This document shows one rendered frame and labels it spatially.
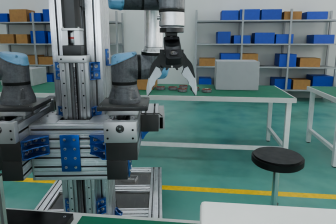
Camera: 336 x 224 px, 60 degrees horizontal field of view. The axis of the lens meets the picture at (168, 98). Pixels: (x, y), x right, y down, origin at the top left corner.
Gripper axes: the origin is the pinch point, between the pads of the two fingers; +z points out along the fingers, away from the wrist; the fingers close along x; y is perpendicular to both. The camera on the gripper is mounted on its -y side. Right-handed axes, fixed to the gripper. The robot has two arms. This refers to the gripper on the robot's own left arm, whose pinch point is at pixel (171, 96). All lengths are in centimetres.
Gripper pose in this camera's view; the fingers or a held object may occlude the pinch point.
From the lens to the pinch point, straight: 86.9
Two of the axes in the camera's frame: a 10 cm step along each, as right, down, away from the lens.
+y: -0.3, -1.9, 9.8
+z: 0.0, 9.8, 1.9
